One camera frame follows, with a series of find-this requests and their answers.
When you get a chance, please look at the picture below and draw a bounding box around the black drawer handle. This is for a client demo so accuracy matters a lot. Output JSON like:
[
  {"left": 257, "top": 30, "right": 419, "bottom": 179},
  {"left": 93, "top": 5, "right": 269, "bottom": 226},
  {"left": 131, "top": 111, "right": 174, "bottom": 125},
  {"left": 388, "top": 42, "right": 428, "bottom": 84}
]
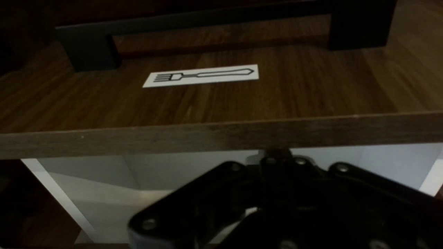
[{"left": 53, "top": 0, "right": 398, "bottom": 73}]

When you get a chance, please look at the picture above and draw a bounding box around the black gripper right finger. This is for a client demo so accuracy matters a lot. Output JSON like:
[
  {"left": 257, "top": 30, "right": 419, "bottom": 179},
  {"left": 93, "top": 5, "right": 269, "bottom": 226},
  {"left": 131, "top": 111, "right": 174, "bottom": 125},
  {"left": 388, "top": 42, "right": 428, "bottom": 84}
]
[{"left": 280, "top": 154, "right": 443, "bottom": 249}]

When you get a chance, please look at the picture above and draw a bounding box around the white utensil label sticker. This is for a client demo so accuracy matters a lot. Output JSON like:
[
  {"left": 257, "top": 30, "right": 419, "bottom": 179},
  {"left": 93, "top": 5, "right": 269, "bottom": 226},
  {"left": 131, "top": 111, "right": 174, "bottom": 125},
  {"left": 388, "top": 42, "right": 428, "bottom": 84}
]
[{"left": 141, "top": 62, "right": 260, "bottom": 88}]

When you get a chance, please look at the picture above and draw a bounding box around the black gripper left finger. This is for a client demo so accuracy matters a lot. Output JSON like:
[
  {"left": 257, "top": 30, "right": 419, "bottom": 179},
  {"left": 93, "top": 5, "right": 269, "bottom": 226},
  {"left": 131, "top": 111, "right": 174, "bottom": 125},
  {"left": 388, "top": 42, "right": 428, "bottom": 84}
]
[{"left": 125, "top": 147, "right": 283, "bottom": 249}]

